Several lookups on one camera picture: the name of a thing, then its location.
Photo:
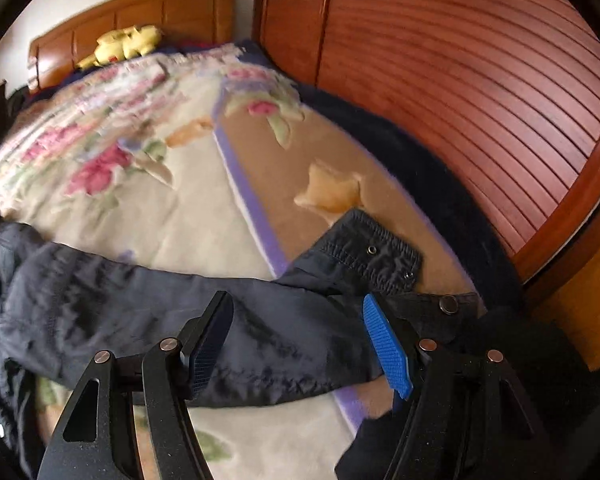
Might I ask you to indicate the yellow plush toy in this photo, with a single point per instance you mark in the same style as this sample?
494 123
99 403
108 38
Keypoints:
122 45

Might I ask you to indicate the dark navy jacket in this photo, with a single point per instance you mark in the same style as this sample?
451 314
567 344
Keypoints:
130 305

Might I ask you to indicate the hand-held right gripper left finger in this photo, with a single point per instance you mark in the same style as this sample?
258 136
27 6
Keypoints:
207 345

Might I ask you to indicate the floral blanket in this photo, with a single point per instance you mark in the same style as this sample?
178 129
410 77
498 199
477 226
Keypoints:
180 200

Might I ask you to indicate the wooden headboard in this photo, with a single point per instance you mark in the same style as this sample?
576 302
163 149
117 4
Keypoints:
145 15

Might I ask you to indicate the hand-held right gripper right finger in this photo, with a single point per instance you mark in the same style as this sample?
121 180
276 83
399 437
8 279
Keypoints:
387 345

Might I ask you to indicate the wooden wardrobe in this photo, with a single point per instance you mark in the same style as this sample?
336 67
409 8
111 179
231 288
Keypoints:
455 85

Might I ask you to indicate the dark blue bed sheet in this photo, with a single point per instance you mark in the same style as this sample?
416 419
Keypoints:
430 175

